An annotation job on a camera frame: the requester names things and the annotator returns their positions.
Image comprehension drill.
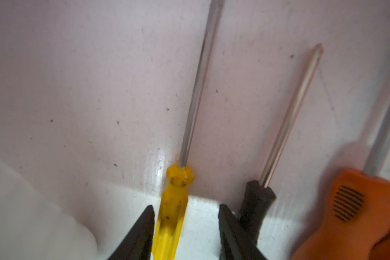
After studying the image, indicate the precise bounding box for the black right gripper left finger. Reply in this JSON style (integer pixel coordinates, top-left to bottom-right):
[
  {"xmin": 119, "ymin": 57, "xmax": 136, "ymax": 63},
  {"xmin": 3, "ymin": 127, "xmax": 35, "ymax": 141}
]
[{"xmin": 108, "ymin": 205, "xmax": 155, "ymax": 260}]

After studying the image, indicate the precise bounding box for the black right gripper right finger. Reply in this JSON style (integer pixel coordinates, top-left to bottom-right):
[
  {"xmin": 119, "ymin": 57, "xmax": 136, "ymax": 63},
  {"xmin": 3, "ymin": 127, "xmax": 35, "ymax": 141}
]
[{"xmin": 218, "ymin": 204, "xmax": 267, "ymax": 260}]

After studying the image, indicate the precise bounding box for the white plastic storage box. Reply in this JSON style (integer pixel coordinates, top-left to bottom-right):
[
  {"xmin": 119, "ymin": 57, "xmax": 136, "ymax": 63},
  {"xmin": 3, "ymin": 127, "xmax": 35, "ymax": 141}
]
[{"xmin": 0, "ymin": 160, "xmax": 97, "ymax": 260}]

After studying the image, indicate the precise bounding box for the small black orange screwdriver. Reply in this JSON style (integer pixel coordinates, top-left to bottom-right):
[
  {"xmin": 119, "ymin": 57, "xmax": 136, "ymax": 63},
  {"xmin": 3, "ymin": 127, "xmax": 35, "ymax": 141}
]
[{"xmin": 292, "ymin": 105, "xmax": 390, "ymax": 260}]

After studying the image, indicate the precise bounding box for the yellow flathead screwdriver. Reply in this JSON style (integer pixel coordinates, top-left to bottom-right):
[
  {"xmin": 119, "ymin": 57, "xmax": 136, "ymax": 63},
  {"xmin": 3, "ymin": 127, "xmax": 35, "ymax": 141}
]
[{"xmin": 152, "ymin": 1, "xmax": 224, "ymax": 260}]

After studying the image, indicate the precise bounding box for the orange phillips screwdriver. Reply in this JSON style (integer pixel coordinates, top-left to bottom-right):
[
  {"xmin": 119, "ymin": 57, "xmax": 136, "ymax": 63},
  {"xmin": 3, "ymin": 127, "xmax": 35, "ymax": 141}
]
[{"xmin": 369, "ymin": 238, "xmax": 390, "ymax": 260}]

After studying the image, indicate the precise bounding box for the black thin-shaft screwdriver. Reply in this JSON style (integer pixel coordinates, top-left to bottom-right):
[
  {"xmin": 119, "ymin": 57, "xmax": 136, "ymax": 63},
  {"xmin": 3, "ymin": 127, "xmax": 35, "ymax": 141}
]
[{"xmin": 239, "ymin": 43, "xmax": 324, "ymax": 243}]

